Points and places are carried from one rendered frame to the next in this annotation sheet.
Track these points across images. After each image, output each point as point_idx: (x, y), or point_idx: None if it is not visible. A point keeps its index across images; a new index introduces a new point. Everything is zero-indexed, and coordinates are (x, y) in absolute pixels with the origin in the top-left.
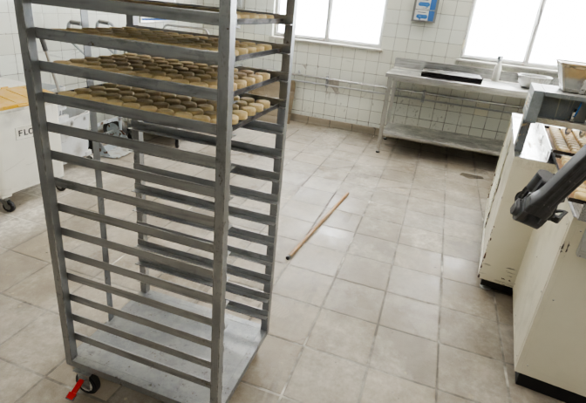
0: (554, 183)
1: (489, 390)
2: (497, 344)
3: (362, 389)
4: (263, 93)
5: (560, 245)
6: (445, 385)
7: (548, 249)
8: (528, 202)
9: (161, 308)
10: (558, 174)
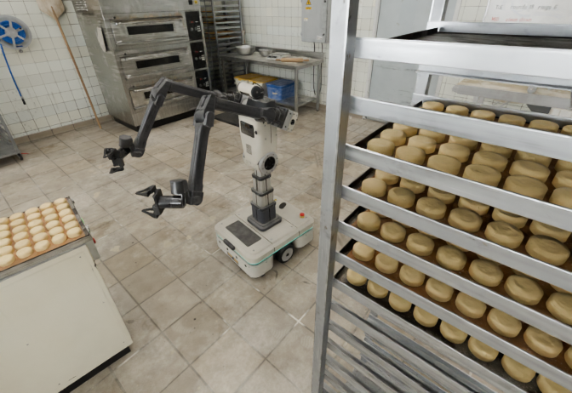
0: (203, 165)
1: (154, 351)
2: (91, 391)
3: (243, 383)
4: None
5: (91, 268)
6: (180, 365)
7: (57, 304)
8: (200, 187)
9: (419, 348)
10: (200, 161)
